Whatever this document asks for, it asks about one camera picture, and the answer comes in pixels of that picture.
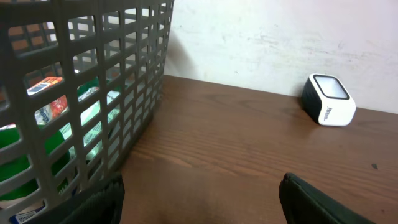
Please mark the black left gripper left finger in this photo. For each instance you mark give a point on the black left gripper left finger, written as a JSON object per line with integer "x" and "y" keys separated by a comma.
{"x": 101, "y": 203}

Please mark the orange snack packet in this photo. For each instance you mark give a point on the orange snack packet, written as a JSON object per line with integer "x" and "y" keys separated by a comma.
{"x": 52, "y": 110}

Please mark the grey plastic mesh basket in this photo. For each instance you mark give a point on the grey plastic mesh basket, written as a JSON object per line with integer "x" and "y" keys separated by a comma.
{"x": 111, "y": 56}

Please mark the green lidded white canister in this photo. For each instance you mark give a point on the green lidded white canister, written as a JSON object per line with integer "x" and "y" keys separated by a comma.
{"x": 10, "y": 135}

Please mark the white black barcode scanner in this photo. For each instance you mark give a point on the white black barcode scanner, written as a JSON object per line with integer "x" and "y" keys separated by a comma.
{"x": 326, "y": 101}

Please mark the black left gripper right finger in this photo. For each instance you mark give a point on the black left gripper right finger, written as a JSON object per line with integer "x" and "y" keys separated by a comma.
{"x": 303, "y": 203}

